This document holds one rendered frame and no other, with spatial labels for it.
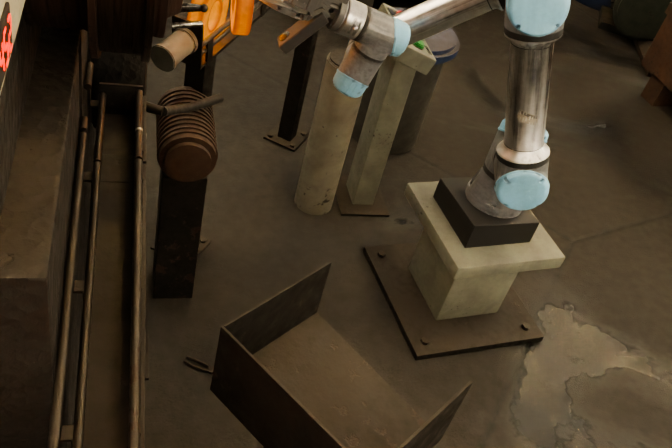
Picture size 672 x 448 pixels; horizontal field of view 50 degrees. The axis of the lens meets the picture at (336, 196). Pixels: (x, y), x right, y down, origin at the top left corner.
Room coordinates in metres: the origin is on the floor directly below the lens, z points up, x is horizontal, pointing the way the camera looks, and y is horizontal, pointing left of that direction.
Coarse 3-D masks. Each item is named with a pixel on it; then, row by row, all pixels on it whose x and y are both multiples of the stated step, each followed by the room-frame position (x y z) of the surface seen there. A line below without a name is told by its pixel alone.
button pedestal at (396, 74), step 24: (408, 48) 1.71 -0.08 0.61; (384, 72) 1.83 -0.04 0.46; (408, 72) 1.80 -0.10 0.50; (384, 96) 1.78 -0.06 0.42; (384, 120) 1.79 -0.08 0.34; (360, 144) 1.85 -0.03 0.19; (384, 144) 1.80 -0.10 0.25; (360, 168) 1.80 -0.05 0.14; (336, 192) 1.82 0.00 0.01; (360, 192) 1.78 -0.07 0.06; (384, 216) 1.77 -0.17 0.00
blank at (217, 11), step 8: (192, 0) 1.36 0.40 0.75; (200, 0) 1.37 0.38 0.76; (208, 0) 1.37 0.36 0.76; (216, 0) 1.42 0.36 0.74; (224, 0) 1.46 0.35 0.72; (208, 8) 1.38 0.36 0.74; (216, 8) 1.45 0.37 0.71; (224, 8) 1.47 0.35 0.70; (192, 16) 1.35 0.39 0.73; (200, 16) 1.35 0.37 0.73; (208, 16) 1.38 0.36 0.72; (216, 16) 1.45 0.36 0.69; (224, 16) 1.47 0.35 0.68; (208, 24) 1.43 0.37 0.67; (216, 24) 1.44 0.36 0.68; (208, 32) 1.39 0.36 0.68
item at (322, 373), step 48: (288, 288) 0.69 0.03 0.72; (240, 336) 0.62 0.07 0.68; (288, 336) 0.70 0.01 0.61; (336, 336) 0.73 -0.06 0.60; (240, 384) 0.56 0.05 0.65; (288, 384) 0.62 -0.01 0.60; (336, 384) 0.64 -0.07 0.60; (384, 384) 0.67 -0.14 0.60; (288, 432) 0.51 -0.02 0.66; (336, 432) 0.57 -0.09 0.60; (384, 432) 0.59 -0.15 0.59; (432, 432) 0.56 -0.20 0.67
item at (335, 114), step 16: (336, 64) 1.70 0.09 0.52; (320, 96) 1.71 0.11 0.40; (336, 96) 1.68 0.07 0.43; (320, 112) 1.70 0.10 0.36; (336, 112) 1.68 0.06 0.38; (352, 112) 1.70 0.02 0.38; (320, 128) 1.69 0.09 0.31; (336, 128) 1.68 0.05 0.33; (352, 128) 1.73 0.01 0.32; (320, 144) 1.69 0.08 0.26; (336, 144) 1.69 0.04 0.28; (304, 160) 1.72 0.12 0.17; (320, 160) 1.68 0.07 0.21; (336, 160) 1.70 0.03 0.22; (304, 176) 1.70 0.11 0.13; (320, 176) 1.68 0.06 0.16; (336, 176) 1.71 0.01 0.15; (304, 192) 1.69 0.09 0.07; (320, 192) 1.69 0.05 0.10; (304, 208) 1.69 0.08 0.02; (320, 208) 1.69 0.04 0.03
